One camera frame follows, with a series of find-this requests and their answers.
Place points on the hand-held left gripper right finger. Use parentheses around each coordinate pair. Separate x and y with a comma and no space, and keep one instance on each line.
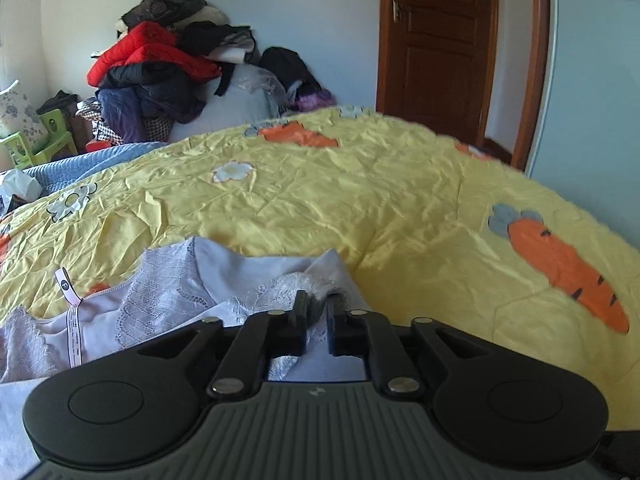
(331,332)

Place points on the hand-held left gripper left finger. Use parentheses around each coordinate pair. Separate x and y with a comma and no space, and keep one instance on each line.
(301,332)

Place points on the lavender long-sleeve shirt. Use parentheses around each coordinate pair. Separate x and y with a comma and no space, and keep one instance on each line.
(165,280)

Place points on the pile of black and white clothes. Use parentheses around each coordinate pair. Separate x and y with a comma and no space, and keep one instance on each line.
(210,30)

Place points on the yellow carrot-print quilt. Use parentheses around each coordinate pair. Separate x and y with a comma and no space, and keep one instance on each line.
(400,210)

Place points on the pale plastic-wrapped bundle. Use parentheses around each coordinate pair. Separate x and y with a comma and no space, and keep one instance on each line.
(235,105)

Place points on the black bag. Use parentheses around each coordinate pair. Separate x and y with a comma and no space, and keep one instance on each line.
(290,72)

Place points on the blue knitted blanket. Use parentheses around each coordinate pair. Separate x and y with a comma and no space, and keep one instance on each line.
(90,165)

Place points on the checked cloth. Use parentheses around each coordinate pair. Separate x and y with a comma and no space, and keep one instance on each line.
(107,132)

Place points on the dark navy jacket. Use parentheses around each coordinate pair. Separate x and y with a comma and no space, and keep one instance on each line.
(150,95)

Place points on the brown wooden door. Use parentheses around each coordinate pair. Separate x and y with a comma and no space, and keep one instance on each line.
(440,60)

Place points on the white crumpled cloth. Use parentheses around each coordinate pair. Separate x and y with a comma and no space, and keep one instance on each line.
(20,190)

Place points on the green plastic chair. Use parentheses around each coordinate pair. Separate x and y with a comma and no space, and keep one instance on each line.
(55,130)

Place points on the red jacket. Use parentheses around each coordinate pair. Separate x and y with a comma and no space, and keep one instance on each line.
(145,45)

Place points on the black cloth on chair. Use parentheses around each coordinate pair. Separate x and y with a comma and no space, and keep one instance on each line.
(57,102)

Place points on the white wardrobe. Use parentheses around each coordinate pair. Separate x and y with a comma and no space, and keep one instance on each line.
(590,85)

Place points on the floral pillow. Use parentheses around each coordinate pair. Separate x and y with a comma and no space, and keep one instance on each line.
(15,110)

